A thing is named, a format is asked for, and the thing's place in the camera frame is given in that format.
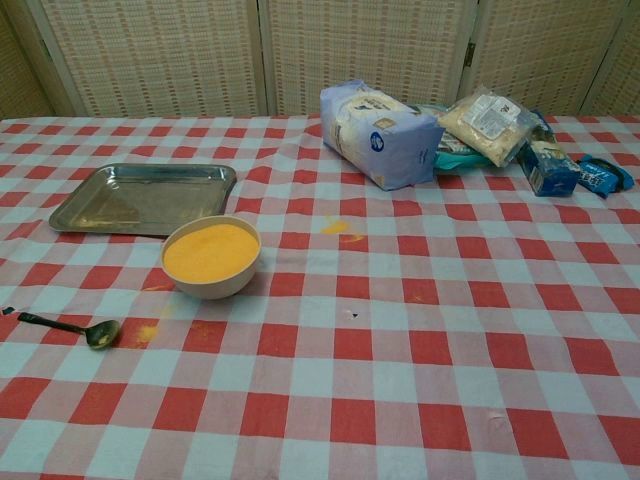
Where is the metal spoon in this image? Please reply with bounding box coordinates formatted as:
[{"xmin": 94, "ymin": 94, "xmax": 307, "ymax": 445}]
[{"xmin": 17, "ymin": 312, "xmax": 121, "ymax": 351}]

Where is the beige bowl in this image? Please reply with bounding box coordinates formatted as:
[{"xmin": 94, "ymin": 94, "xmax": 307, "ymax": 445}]
[{"xmin": 160, "ymin": 215, "xmax": 262, "ymax": 301}]

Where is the rectangular metal tray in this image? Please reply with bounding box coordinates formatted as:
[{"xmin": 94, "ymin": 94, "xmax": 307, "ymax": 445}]
[{"xmin": 48, "ymin": 163, "xmax": 237, "ymax": 237}]

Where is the light purple flour bag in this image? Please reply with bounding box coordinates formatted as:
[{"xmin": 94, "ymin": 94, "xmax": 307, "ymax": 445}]
[{"xmin": 319, "ymin": 79, "xmax": 445, "ymax": 192}]

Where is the red white checkered tablecloth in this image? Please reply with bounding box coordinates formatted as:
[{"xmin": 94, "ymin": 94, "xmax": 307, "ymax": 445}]
[{"xmin": 0, "ymin": 113, "xmax": 640, "ymax": 480}]

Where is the teal snack packet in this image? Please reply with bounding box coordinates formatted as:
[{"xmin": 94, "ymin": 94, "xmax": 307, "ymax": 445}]
[{"xmin": 413, "ymin": 103, "xmax": 494, "ymax": 172}]

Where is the grey printed snack packet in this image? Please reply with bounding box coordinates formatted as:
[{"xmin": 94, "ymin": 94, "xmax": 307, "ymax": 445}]
[{"xmin": 438, "ymin": 133, "xmax": 474, "ymax": 155}]

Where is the clear bag of beige grains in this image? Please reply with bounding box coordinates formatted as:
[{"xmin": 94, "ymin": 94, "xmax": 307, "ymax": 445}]
[{"xmin": 437, "ymin": 85, "xmax": 535, "ymax": 168}]

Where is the blue cookie box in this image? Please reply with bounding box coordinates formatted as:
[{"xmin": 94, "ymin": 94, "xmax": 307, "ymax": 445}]
[{"xmin": 516, "ymin": 110, "xmax": 581, "ymax": 197}]

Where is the woven folding screen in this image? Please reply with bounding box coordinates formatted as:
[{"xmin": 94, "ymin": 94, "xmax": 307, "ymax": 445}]
[{"xmin": 0, "ymin": 0, "xmax": 640, "ymax": 121}]

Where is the small blue snack packet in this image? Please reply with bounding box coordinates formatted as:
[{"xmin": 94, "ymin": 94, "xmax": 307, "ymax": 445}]
[{"xmin": 574, "ymin": 155, "xmax": 634, "ymax": 199}]

